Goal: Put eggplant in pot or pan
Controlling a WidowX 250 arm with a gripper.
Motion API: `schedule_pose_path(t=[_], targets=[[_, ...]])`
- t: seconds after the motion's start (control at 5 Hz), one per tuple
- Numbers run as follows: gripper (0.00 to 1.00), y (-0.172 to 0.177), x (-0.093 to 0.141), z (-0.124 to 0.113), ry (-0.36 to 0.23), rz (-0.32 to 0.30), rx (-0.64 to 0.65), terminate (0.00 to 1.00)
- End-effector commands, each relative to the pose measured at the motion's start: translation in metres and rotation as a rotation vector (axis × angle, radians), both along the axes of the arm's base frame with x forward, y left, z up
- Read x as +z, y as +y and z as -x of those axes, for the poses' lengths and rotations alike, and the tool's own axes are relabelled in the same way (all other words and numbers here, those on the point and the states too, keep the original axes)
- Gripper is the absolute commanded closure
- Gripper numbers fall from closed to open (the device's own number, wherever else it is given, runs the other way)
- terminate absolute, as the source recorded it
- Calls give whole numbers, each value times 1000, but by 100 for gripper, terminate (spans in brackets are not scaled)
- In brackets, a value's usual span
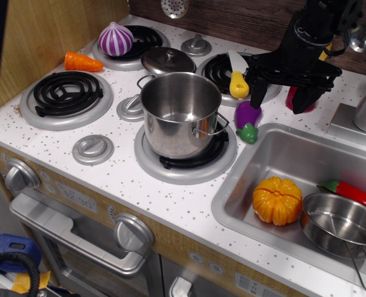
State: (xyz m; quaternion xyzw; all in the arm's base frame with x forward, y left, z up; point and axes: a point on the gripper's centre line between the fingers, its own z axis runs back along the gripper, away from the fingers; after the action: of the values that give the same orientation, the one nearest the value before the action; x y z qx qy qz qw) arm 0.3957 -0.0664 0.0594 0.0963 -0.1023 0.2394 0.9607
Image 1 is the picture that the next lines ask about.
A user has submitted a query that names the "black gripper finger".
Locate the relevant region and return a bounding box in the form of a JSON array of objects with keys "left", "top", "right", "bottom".
[
  {"left": 250, "top": 77, "right": 268, "bottom": 109},
  {"left": 292, "top": 87, "right": 323, "bottom": 114}
]

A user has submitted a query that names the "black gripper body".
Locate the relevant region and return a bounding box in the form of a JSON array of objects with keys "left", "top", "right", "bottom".
[{"left": 246, "top": 51, "right": 342, "bottom": 90}]

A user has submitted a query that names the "purple toy eggplant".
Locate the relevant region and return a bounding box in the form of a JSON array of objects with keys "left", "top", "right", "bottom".
[{"left": 234, "top": 101, "right": 263, "bottom": 144}]

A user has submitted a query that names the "steel cooking pot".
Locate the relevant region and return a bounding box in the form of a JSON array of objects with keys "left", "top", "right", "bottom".
[{"left": 139, "top": 72, "right": 229, "bottom": 159}]

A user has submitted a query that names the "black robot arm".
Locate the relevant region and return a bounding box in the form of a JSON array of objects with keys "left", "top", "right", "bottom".
[{"left": 245, "top": 1, "right": 364, "bottom": 114}]

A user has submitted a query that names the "steel pot lid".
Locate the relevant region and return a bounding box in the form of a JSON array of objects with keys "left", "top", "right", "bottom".
[{"left": 141, "top": 47, "right": 196, "bottom": 75}]

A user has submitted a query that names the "small steel pan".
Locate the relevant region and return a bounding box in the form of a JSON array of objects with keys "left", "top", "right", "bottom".
[{"left": 300, "top": 192, "right": 366, "bottom": 291}]

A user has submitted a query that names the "dark red toy vegetable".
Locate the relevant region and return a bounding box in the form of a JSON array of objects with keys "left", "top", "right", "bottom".
[{"left": 285, "top": 87, "right": 317, "bottom": 113}]

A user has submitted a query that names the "silver sink basin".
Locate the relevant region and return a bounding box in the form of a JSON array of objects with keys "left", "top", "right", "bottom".
[{"left": 212, "top": 124, "right": 366, "bottom": 286}]

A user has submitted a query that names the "silver stovetop knob back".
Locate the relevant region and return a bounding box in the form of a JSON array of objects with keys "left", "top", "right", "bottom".
[{"left": 181, "top": 34, "right": 212, "bottom": 58}]

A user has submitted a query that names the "silver stovetop knob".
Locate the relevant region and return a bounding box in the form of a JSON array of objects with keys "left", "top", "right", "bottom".
[
  {"left": 72, "top": 135, "right": 114, "bottom": 166},
  {"left": 116, "top": 94, "right": 144, "bottom": 122},
  {"left": 181, "top": 34, "right": 212, "bottom": 58}
]

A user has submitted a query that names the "front right black burner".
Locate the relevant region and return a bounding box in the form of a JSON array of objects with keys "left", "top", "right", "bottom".
[{"left": 134, "top": 127, "right": 237, "bottom": 185}]

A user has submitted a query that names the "red toy chili pepper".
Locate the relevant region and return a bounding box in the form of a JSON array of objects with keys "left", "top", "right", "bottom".
[{"left": 316, "top": 180, "right": 366, "bottom": 206}]

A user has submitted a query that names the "orange toy pumpkin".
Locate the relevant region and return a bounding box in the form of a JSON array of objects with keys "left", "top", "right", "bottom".
[{"left": 252, "top": 176, "right": 302, "bottom": 226}]

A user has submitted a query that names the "hanging perforated steel ladle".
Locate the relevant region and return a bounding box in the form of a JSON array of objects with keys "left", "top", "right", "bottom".
[{"left": 161, "top": 0, "right": 190, "bottom": 19}]

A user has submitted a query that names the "back left black burner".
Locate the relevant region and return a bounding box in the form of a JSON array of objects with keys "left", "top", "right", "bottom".
[{"left": 92, "top": 25, "right": 170, "bottom": 71}]

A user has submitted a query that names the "silver stovetop knob middle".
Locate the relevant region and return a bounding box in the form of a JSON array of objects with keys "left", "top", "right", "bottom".
[{"left": 116, "top": 94, "right": 144, "bottom": 122}]

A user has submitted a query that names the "purple striped toy onion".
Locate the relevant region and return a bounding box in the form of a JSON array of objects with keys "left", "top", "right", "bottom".
[{"left": 98, "top": 22, "right": 134, "bottom": 57}]

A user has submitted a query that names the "silver stovetop knob front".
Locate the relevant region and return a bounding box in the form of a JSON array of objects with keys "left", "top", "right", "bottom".
[{"left": 72, "top": 135, "right": 114, "bottom": 166}]

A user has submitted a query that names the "orange toy carrot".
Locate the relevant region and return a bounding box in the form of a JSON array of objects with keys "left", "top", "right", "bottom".
[{"left": 64, "top": 51, "right": 103, "bottom": 72}]

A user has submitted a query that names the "front left black burner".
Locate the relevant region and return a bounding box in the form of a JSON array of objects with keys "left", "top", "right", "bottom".
[{"left": 20, "top": 71, "right": 113, "bottom": 131}]

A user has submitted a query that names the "right oven dial knob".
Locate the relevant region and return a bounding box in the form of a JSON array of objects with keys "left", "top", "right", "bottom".
[{"left": 113, "top": 212, "right": 155, "bottom": 254}]

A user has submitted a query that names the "oven dial knob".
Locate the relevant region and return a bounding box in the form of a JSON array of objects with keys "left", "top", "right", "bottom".
[
  {"left": 5, "top": 158, "right": 41, "bottom": 192},
  {"left": 113, "top": 212, "right": 155, "bottom": 254}
]

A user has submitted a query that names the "left oven dial knob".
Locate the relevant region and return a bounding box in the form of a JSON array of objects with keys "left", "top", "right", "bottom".
[{"left": 5, "top": 158, "right": 41, "bottom": 192}]

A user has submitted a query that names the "blue plastic object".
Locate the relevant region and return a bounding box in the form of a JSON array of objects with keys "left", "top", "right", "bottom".
[{"left": 0, "top": 234, "right": 42, "bottom": 273}]

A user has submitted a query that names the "yellow handled toy knife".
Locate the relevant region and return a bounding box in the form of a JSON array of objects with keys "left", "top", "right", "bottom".
[{"left": 228, "top": 49, "right": 249, "bottom": 98}]

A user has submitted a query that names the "silver oven door handle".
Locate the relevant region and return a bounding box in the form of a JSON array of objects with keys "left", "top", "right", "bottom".
[{"left": 10, "top": 194, "right": 146, "bottom": 278}]

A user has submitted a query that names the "black braided cable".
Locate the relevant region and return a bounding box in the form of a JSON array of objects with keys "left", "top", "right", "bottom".
[{"left": 0, "top": 252, "right": 40, "bottom": 297}]

